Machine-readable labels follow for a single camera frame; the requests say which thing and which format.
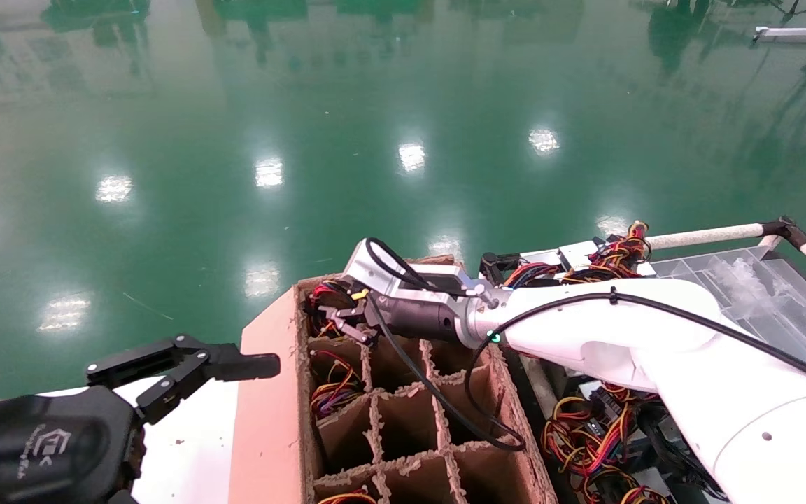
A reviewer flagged brown cardboard box with dividers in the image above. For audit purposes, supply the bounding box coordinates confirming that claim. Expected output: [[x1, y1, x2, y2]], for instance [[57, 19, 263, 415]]
[[228, 255, 558, 504]]

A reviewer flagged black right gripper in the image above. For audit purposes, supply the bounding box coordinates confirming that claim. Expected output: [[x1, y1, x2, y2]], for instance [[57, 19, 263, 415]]
[[320, 301, 463, 347]]

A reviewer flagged black rail corner joint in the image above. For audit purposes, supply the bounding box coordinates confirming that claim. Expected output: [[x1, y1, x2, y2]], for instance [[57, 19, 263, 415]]
[[760, 216, 806, 251], [479, 251, 523, 284]]

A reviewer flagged crumpled clear plastic film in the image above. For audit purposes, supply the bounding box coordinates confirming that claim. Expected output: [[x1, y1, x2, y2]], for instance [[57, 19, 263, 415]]
[[714, 258, 775, 302]]

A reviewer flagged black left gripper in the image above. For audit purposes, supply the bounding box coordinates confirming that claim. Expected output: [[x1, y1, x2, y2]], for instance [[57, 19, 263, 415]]
[[0, 335, 282, 504]]

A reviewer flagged power supply with black cables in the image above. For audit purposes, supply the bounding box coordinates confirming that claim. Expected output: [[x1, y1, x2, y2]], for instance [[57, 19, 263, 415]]
[[637, 402, 726, 501]]

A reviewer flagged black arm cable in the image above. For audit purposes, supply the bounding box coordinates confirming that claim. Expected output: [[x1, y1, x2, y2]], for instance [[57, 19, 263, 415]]
[[365, 237, 806, 452]]

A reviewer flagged clear plastic compartment tray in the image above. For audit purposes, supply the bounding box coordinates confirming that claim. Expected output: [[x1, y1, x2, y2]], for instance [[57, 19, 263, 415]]
[[651, 245, 806, 382]]

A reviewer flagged long white padded rail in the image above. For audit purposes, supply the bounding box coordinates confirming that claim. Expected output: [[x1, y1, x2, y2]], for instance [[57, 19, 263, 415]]
[[644, 223, 768, 251]]

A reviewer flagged silver metal power supply casing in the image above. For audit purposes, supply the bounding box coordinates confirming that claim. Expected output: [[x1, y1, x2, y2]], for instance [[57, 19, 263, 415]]
[[557, 241, 600, 270]]

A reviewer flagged white metal stand base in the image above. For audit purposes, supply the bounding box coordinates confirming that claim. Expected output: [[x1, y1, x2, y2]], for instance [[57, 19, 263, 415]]
[[753, 24, 806, 46]]

